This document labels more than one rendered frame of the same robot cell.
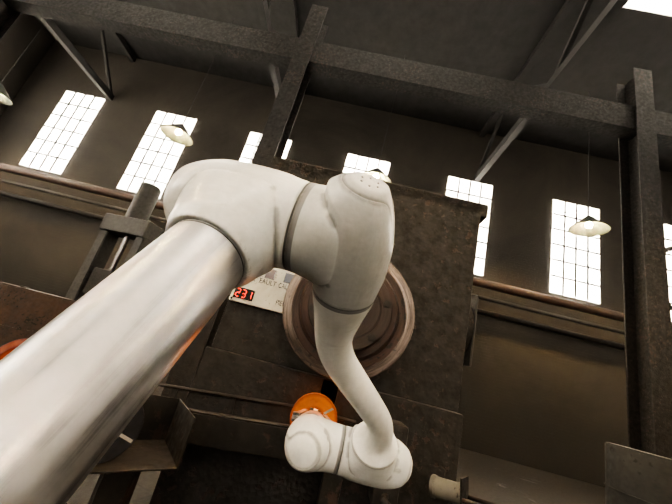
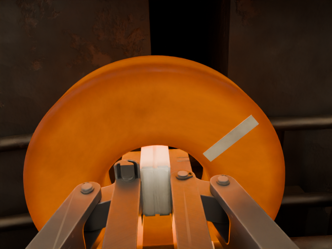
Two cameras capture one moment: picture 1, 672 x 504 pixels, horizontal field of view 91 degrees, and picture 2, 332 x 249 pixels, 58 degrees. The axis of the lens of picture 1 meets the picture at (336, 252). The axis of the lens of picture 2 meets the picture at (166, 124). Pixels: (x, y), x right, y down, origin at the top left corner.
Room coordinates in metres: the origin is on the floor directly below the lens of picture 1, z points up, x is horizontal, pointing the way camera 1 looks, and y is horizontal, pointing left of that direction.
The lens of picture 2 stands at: (1.03, -0.06, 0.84)
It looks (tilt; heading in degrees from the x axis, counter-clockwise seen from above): 20 degrees down; 355
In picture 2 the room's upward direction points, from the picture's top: 2 degrees counter-clockwise
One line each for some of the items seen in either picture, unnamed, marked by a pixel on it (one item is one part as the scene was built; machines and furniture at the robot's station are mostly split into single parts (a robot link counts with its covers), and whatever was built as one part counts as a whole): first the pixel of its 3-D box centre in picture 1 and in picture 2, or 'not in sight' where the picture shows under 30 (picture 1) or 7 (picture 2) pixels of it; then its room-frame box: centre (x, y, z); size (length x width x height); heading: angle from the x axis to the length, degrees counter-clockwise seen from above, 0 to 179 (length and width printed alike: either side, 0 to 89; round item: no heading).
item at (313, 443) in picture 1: (312, 443); not in sight; (0.86, -0.06, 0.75); 0.16 x 0.13 x 0.11; 176
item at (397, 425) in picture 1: (387, 461); not in sight; (1.20, -0.33, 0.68); 0.11 x 0.08 x 0.24; 176
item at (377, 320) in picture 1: (349, 307); not in sight; (1.10, -0.09, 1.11); 0.28 x 0.06 x 0.28; 86
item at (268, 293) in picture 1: (267, 286); not in sight; (1.33, 0.23, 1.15); 0.26 x 0.02 x 0.18; 86
